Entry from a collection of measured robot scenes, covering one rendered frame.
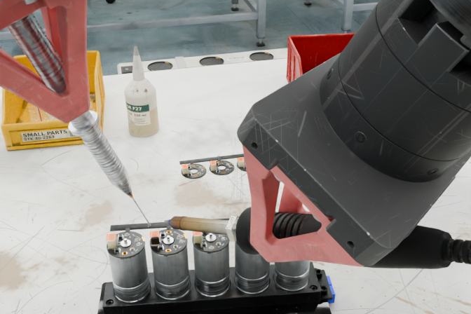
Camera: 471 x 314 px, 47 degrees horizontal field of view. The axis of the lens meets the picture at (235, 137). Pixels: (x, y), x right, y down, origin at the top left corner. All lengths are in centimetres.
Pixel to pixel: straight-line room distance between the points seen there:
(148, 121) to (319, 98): 41
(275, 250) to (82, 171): 33
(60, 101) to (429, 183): 17
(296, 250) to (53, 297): 24
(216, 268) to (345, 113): 21
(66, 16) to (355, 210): 14
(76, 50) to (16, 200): 30
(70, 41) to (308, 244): 14
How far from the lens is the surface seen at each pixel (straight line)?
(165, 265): 37
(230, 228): 29
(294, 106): 19
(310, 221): 26
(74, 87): 27
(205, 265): 37
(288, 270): 38
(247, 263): 37
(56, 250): 48
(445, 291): 45
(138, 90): 58
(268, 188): 24
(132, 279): 38
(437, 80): 17
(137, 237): 38
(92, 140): 29
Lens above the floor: 106
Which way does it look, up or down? 31 degrees down
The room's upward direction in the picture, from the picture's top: straight up
